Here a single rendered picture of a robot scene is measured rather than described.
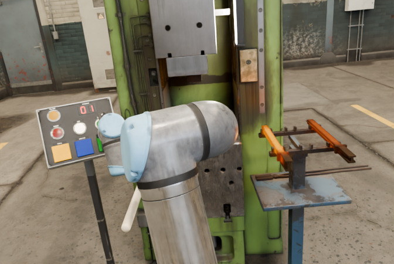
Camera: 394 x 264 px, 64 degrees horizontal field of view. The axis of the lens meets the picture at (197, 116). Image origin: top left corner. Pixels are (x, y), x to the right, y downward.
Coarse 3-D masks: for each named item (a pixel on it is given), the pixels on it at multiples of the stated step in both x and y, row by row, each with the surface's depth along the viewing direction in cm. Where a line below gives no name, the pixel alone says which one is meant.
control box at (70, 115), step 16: (48, 112) 148; (64, 112) 151; (80, 112) 153; (96, 112) 155; (112, 112) 158; (48, 128) 147; (64, 128) 149; (96, 128) 153; (48, 144) 145; (96, 144) 152; (48, 160) 144; (80, 160) 148
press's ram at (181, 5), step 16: (160, 0) 146; (176, 0) 146; (192, 0) 146; (208, 0) 146; (160, 16) 148; (176, 16) 148; (192, 16) 148; (208, 16) 148; (160, 32) 151; (176, 32) 151; (192, 32) 150; (208, 32) 150; (160, 48) 153; (176, 48) 153; (192, 48) 153; (208, 48) 153
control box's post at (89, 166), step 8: (88, 168) 165; (88, 176) 166; (96, 184) 169; (96, 192) 169; (96, 200) 171; (96, 208) 173; (96, 216) 174; (104, 224) 177; (104, 232) 178; (104, 240) 180; (104, 248) 181
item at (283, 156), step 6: (264, 126) 159; (264, 132) 154; (270, 132) 152; (270, 138) 145; (270, 144) 144; (276, 144) 138; (276, 150) 134; (282, 150) 133; (282, 156) 126; (288, 156) 125; (282, 162) 129; (288, 162) 121; (288, 168) 122
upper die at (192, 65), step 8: (184, 56) 154; (192, 56) 154; (200, 56) 154; (168, 64) 156; (176, 64) 156; (184, 64) 155; (192, 64) 155; (200, 64) 155; (168, 72) 157; (176, 72) 157; (184, 72) 157; (192, 72) 157; (200, 72) 157
